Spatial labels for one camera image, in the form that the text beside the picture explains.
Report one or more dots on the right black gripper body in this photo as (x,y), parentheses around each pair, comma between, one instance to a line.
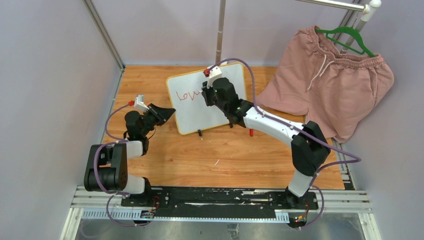
(211,98)

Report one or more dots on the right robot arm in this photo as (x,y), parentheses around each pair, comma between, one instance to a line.
(307,143)

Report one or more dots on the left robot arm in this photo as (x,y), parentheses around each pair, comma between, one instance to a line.
(107,164)

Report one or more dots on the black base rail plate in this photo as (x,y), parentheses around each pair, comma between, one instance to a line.
(217,205)

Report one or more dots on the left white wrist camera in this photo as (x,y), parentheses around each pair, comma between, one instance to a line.
(139,103)

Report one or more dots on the grey aluminium corner post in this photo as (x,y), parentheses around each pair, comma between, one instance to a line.
(97,20)

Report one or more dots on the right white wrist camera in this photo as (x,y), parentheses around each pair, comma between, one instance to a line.
(212,75)

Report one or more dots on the pink shorts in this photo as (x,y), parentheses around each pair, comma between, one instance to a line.
(333,89)

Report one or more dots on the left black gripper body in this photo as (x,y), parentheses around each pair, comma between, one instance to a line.
(151,120)

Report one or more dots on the white metal clothes rack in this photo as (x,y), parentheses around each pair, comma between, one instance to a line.
(257,31)

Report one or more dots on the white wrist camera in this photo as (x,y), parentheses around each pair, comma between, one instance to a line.
(212,75)
(139,103)

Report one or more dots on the yellow framed whiteboard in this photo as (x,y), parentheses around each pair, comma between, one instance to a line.
(192,113)

